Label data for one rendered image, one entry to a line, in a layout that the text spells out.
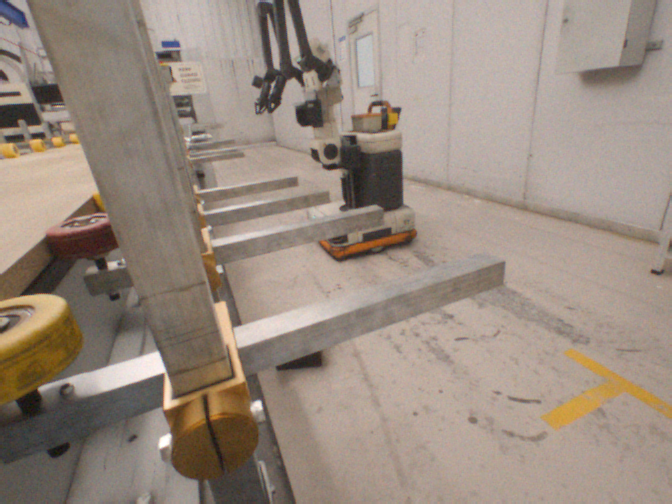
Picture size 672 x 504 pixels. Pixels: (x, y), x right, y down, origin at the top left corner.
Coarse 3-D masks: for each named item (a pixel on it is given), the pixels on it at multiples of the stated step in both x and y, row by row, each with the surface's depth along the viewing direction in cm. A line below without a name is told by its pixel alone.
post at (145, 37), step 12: (132, 0) 33; (144, 24) 34; (144, 36) 34; (144, 48) 35; (156, 72) 36; (156, 84) 36; (168, 108) 37; (168, 120) 38; (168, 132) 38; (180, 156) 39; (180, 168) 40; (180, 180) 40; (192, 204) 41; (192, 216) 42; (204, 240) 45; (216, 300) 47
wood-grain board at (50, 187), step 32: (0, 160) 183; (32, 160) 167; (64, 160) 148; (0, 192) 77; (32, 192) 72; (64, 192) 69; (0, 224) 48; (32, 224) 46; (0, 256) 35; (32, 256) 37; (0, 288) 30
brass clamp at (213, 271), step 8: (208, 240) 48; (208, 248) 45; (208, 256) 43; (208, 264) 42; (216, 264) 44; (208, 272) 42; (216, 272) 43; (208, 280) 42; (216, 280) 43; (216, 288) 43
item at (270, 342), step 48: (384, 288) 33; (432, 288) 33; (480, 288) 36; (240, 336) 28; (288, 336) 28; (336, 336) 30; (48, 384) 25; (96, 384) 24; (144, 384) 25; (0, 432) 22; (48, 432) 23
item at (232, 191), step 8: (288, 176) 102; (296, 176) 101; (240, 184) 97; (248, 184) 96; (256, 184) 97; (264, 184) 98; (272, 184) 99; (280, 184) 100; (288, 184) 101; (296, 184) 102; (200, 192) 92; (208, 192) 93; (216, 192) 94; (224, 192) 94; (232, 192) 95; (240, 192) 96; (248, 192) 97; (256, 192) 98; (264, 192) 99; (208, 200) 93; (216, 200) 94
